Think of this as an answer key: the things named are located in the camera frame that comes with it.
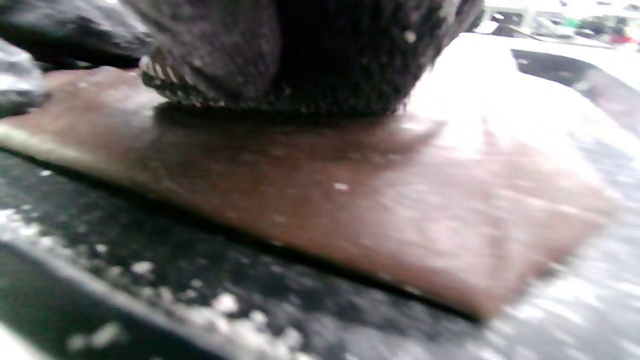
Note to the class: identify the person's right hand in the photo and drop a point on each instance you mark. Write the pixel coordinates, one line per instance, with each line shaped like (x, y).
(325, 45)

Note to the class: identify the brown leather bag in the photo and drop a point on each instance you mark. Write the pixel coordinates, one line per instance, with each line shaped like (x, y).
(350, 200)

